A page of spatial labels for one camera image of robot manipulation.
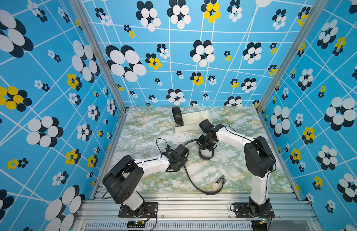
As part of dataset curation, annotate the long black leather belt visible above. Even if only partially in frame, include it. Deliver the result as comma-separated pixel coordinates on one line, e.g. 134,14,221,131
172,106,184,127

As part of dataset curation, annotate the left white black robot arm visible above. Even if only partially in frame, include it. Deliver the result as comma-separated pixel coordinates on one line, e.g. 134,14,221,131
102,144,190,217

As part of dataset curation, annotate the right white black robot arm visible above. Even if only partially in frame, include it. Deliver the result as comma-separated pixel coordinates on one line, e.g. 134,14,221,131
196,119,277,218

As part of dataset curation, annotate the white compartment storage tray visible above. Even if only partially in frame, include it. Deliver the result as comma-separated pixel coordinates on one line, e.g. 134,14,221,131
175,110,213,132

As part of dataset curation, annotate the left circuit board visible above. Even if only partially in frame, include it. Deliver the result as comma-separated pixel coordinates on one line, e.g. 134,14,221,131
127,220,146,229

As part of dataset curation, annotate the circuit board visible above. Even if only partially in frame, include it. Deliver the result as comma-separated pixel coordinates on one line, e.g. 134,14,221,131
127,220,146,229
252,220,268,231

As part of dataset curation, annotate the right circuit board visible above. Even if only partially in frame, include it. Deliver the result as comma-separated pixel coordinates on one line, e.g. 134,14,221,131
252,220,268,231

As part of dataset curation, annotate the aluminium front frame rail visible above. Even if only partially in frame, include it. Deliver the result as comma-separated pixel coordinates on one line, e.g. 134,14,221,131
72,192,323,231

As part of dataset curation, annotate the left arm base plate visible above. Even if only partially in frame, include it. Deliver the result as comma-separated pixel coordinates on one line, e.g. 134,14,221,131
118,202,159,218

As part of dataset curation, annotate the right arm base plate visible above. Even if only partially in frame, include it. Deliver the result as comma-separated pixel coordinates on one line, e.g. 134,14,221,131
230,203,275,219

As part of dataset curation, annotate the right aluminium corner post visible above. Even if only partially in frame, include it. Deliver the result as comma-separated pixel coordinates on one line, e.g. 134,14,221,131
256,0,328,115

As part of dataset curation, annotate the aluminium corner post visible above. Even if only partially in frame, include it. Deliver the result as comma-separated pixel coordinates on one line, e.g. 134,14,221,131
69,0,127,115
256,0,328,115

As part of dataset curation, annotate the left aluminium corner post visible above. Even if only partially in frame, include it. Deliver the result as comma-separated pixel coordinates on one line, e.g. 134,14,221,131
69,0,127,115

